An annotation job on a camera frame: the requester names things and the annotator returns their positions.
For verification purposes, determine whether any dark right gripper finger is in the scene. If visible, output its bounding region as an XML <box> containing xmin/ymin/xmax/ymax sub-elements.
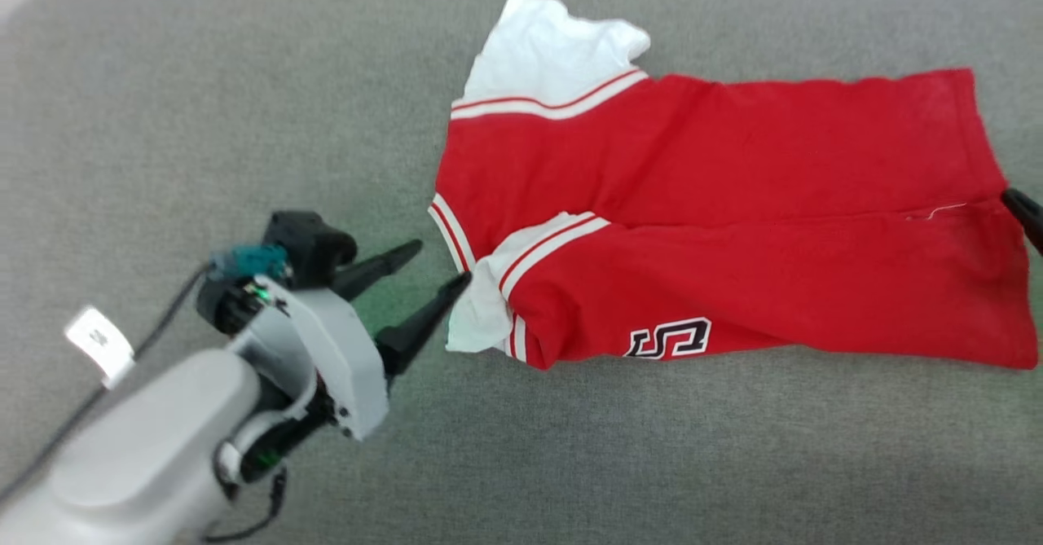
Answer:
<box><xmin>1001</xmin><ymin>187</ymin><xmax>1043</xmax><ymax>256</ymax></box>

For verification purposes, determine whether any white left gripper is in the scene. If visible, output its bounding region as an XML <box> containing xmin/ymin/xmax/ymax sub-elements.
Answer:
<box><xmin>243</xmin><ymin>239</ymin><xmax>473</xmax><ymax>442</ymax></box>

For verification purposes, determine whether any red and white jersey shirt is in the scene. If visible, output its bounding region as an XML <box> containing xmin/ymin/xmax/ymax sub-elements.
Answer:
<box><xmin>427</xmin><ymin>0</ymin><xmax>1040</xmax><ymax>371</ymax></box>

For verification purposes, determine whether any teal cable connector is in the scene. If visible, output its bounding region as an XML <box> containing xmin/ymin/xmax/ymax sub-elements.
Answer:
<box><xmin>209</xmin><ymin>244</ymin><xmax>293</xmax><ymax>282</ymax></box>

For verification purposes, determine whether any thin black cable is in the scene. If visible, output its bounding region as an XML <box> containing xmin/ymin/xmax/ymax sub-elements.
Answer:
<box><xmin>0</xmin><ymin>263</ymin><xmax>218</xmax><ymax>507</ymax></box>

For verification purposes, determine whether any short black looped cable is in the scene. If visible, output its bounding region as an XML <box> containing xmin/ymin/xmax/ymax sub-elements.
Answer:
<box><xmin>202</xmin><ymin>466</ymin><xmax>288</xmax><ymax>543</ymax></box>

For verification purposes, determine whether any white cable label tag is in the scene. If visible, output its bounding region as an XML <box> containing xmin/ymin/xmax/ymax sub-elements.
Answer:
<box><xmin>64</xmin><ymin>305</ymin><xmax>136</xmax><ymax>389</ymax></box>

